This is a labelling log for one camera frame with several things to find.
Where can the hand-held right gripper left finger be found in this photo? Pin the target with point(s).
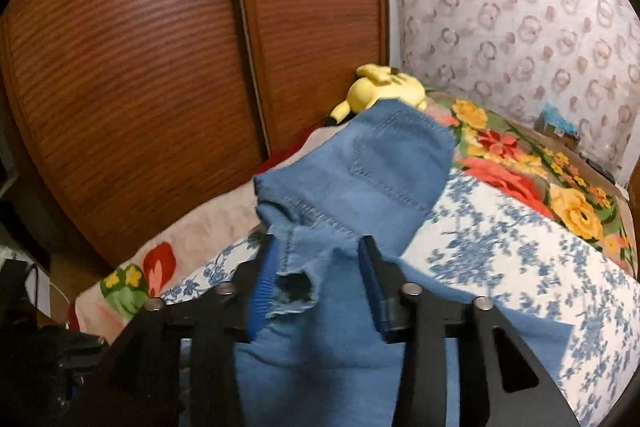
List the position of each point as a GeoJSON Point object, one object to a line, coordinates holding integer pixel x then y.
{"type": "Point", "coordinates": [262, 292]}

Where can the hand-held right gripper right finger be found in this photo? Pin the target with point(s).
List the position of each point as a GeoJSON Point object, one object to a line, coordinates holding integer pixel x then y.
{"type": "Point", "coordinates": [374, 289]}

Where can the blue denim pants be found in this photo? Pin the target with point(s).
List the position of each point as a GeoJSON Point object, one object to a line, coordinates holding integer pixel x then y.
{"type": "Point", "coordinates": [380, 162]}

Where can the blue and white floral sheet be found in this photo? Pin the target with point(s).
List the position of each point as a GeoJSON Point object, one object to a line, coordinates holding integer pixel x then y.
{"type": "Point", "coordinates": [500, 247]}

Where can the yellow plush toy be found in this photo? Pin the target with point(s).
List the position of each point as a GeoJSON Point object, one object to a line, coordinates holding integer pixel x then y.
{"type": "Point", "coordinates": [380, 89]}

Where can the floral blanket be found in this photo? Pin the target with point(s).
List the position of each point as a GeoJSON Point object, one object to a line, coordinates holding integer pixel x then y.
{"type": "Point", "coordinates": [575, 207]}

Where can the cardboard box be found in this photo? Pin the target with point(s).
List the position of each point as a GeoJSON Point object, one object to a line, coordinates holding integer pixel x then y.
{"type": "Point", "coordinates": [557, 136]}

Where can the light blue cloth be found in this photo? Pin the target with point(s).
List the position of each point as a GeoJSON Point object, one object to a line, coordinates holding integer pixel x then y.
{"type": "Point", "coordinates": [560, 114]}

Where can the brown louvred wardrobe door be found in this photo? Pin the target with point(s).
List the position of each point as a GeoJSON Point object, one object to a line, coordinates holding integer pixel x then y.
{"type": "Point", "coordinates": [125, 57]}
{"type": "Point", "coordinates": [315, 7]}

